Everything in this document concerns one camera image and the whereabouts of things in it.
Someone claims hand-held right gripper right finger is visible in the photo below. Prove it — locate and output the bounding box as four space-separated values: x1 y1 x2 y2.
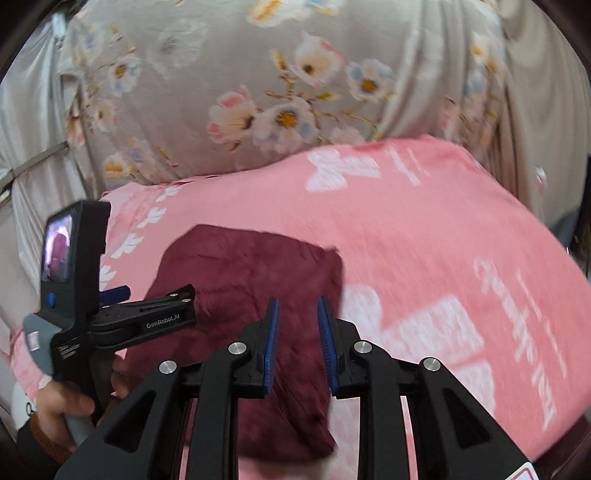
317 296 541 480

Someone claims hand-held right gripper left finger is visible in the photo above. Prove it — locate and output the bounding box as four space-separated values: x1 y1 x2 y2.
54 296 281 480

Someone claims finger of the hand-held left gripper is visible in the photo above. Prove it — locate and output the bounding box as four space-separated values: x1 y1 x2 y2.
98 285 132 307
91 284 199 355

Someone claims maroon padded jacket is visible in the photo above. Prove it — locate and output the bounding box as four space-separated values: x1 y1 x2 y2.
124 224 345 462

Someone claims person's left forearm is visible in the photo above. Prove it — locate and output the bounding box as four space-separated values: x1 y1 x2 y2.
16 412 75 468

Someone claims person's left hand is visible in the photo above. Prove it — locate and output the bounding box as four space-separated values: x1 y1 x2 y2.
36 357 133 454

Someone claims metal rod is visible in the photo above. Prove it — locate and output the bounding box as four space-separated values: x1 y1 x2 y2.
0 142 70 185

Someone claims light grey sheet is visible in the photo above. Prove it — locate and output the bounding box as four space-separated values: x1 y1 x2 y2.
0 18 109 324

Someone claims pink printed blanket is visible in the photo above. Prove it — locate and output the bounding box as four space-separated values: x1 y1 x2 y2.
9 134 589 480

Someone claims grey floral quilt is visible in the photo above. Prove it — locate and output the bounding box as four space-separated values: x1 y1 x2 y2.
58 0 513 185

